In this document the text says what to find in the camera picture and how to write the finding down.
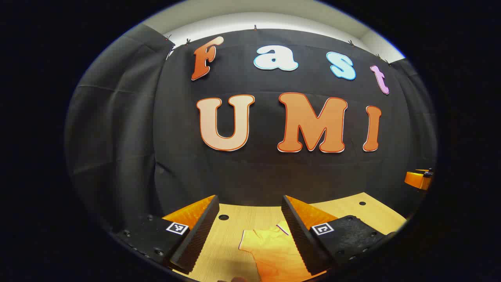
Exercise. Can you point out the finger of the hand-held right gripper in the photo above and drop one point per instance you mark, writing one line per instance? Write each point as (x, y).
(418, 180)

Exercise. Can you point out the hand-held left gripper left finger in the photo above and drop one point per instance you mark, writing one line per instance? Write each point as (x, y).
(199, 231)

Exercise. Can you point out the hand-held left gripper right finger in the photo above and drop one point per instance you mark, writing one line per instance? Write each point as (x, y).
(299, 235)

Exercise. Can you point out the orange T-shirt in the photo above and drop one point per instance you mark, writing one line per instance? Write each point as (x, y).
(274, 250)

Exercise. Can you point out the black backdrop cloth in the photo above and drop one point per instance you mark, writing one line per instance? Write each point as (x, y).
(254, 176)

